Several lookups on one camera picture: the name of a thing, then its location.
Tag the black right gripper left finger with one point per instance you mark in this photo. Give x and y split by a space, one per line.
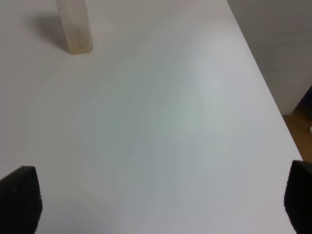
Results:
20 201

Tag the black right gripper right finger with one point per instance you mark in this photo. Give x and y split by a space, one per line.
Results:
298 197

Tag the pink labelled drink bottle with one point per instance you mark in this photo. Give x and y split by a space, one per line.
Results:
75 22

